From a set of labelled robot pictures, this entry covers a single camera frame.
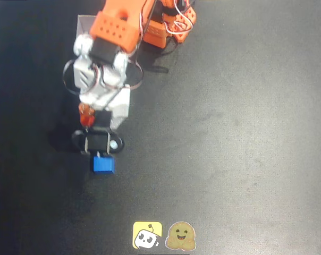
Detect blue cube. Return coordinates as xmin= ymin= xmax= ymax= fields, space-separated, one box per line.
xmin=92 ymin=156 xmax=116 ymax=176

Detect white cardboard box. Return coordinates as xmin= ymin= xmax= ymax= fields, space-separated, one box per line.
xmin=77 ymin=15 xmax=98 ymax=37

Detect yellow robot sticker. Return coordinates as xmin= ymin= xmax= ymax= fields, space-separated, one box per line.
xmin=132 ymin=220 xmax=163 ymax=250

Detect hugging face sticker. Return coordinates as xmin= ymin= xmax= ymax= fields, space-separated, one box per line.
xmin=164 ymin=221 xmax=197 ymax=251

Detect black table mat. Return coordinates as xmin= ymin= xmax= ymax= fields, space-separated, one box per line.
xmin=0 ymin=0 xmax=321 ymax=255

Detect black camera cable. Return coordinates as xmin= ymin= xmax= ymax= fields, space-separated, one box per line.
xmin=103 ymin=0 xmax=158 ymax=111

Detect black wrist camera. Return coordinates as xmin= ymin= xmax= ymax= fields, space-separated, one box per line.
xmin=71 ymin=126 xmax=125 ymax=158

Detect white and red servo wires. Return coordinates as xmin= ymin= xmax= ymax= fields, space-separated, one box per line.
xmin=162 ymin=0 xmax=195 ymax=36

